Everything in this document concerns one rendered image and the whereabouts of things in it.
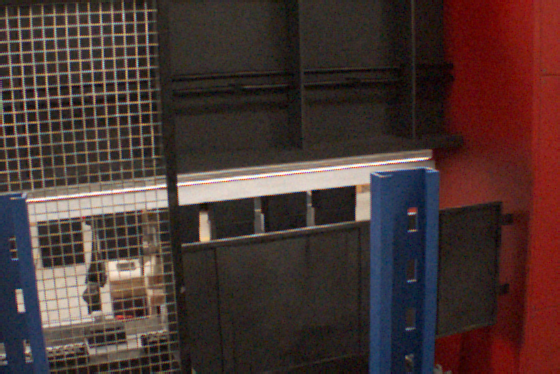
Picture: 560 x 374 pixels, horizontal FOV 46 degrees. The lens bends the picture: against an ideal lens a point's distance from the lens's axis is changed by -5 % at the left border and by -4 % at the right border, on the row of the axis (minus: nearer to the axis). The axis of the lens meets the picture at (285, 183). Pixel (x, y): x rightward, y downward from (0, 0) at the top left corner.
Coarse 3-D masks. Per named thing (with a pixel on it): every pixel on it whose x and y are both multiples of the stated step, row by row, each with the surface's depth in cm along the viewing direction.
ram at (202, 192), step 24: (336, 168) 253; (360, 168) 257; (384, 168) 261; (432, 168) 269; (120, 192) 225; (192, 192) 234; (216, 192) 238; (240, 192) 241; (264, 192) 244; (288, 192) 248; (48, 216) 218; (72, 216) 221
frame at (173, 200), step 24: (0, 0) 135; (24, 0) 137; (48, 0) 139; (72, 0) 141; (96, 0) 143; (120, 0) 145; (168, 0) 149; (168, 24) 150; (168, 48) 151; (168, 72) 151; (168, 96) 152; (168, 120) 153; (168, 144) 154; (168, 168) 155; (168, 192) 156
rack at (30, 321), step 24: (24, 192) 58; (0, 216) 58; (24, 216) 57; (0, 240) 59; (24, 240) 57; (0, 264) 59; (24, 264) 57; (0, 288) 59; (24, 288) 58; (0, 312) 60; (24, 312) 60; (0, 336) 60; (24, 336) 61; (24, 360) 61
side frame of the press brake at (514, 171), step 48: (480, 0) 231; (528, 0) 208; (480, 48) 234; (528, 48) 211; (480, 96) 238; (528, 96) 214; (480, 144) 241; (528, 144) 217; (480, 192) 244; (528, 192) 219; (528, 240) 222; (528, 288) 226; (480, 336) 251; (528, 336) 230
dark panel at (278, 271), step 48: (240, 240) 192; (288, 240) 198; (336, 240) 204; (480, 240) 225; (192, 288) 190; (240, 288) 196; (288, 288) 201; (336, 288) 207; (480, 288) 229; (192, 336) 193; (240, 336) 198; (288, 336) 204; (336, 336) 210
